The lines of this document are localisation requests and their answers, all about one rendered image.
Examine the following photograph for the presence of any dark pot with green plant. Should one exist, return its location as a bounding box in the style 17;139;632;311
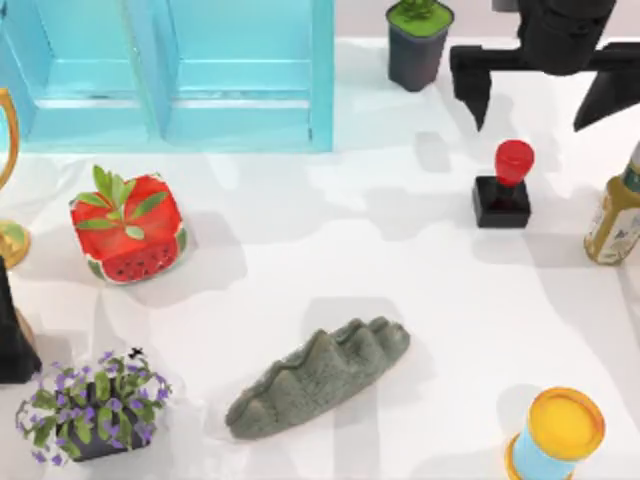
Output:
385;0;455;93

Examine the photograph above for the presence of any red and black stamp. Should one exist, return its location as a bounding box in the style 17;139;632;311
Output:
472;139;536;229

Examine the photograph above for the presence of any yellow green bottle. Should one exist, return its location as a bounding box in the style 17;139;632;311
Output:
583;145;640;267

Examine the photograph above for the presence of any light blue rack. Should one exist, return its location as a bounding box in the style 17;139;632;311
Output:
0;0;334;154

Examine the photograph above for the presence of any grey green bread loaf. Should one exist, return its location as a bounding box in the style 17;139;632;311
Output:
223;315;412;442

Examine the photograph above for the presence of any yellow and blue can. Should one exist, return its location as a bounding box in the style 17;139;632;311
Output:
504;386;607;480

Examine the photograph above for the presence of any watermelon pattern plant pot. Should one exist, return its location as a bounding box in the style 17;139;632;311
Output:
69;164;188;286

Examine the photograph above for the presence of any gold trophy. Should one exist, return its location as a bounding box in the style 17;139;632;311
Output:
0;88;32;271

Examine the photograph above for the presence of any purple flower plant pot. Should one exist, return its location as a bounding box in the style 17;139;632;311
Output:
15;346;173;467

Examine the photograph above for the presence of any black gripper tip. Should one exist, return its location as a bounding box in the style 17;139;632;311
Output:
0;254;44;386

